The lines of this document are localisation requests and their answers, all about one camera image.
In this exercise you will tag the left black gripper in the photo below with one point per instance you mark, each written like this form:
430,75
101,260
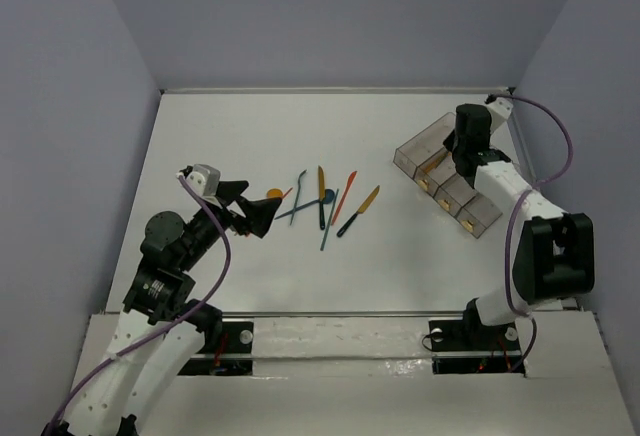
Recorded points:
238,210

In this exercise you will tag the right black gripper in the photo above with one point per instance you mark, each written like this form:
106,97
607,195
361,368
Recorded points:
450,141

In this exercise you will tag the teal curved spoon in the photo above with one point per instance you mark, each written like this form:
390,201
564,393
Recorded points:
297,196

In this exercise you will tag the yellow knife dark handle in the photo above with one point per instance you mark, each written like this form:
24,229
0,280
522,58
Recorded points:
321,196

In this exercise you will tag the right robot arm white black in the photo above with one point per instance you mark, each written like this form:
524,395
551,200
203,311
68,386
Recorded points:
548,252

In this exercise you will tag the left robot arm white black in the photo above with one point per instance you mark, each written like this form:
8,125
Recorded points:
160,327

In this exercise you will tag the orange spoon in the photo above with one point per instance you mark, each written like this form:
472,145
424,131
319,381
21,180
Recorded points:
277,193

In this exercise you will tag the clear four-compartment utensil organizer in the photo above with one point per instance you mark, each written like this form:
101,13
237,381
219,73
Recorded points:
473,211

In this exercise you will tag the teal chopstick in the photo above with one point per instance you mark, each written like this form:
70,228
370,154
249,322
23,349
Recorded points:
328,224

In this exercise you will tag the orange plastic knife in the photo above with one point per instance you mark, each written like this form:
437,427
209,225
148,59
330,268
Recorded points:
340,204

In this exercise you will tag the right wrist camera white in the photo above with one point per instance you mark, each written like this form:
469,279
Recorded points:
500,109

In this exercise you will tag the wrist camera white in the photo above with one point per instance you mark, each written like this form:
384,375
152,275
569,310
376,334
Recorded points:
202,179
500,109

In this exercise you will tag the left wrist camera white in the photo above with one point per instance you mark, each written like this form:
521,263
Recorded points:
202,179

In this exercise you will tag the yellow knife black handle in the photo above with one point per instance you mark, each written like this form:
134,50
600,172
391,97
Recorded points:
361,210

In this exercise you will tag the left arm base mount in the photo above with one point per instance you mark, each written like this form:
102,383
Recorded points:
229,355

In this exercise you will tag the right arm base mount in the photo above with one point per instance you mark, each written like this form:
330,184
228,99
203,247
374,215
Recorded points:
456,350

